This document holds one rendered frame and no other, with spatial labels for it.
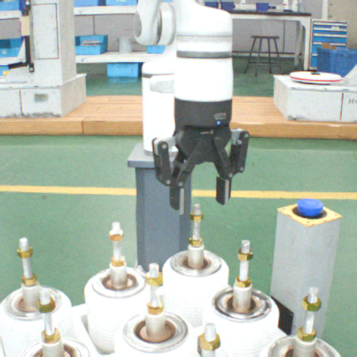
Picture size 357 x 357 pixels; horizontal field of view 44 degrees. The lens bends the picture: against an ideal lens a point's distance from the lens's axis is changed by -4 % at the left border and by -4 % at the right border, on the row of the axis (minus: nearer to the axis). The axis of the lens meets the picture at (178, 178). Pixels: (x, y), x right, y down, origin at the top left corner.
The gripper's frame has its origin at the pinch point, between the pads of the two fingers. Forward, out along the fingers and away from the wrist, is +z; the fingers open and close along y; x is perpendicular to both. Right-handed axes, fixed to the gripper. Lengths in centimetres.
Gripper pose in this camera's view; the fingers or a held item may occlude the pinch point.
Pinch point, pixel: (201, 198)
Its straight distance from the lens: 63.1
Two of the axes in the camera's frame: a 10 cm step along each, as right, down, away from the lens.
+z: -0.1, 9.4, 3.3
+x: -4.7, -3.0, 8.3
